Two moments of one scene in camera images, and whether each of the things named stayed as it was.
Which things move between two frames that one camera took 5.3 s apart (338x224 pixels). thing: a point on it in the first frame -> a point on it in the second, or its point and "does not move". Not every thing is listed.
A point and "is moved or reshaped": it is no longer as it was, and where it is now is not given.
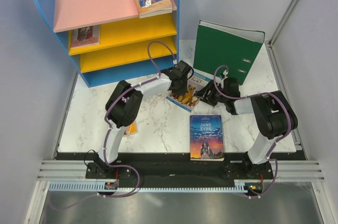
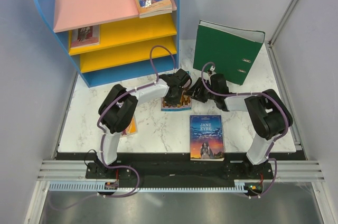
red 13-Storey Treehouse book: [174, 8] does not move
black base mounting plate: [236, 166] does not move
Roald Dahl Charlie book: [131, 129] does not move
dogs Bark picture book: [187, 100] is moved or reshaped
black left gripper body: [182, 88] -> [176, 100]
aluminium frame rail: [270, 43] does not move
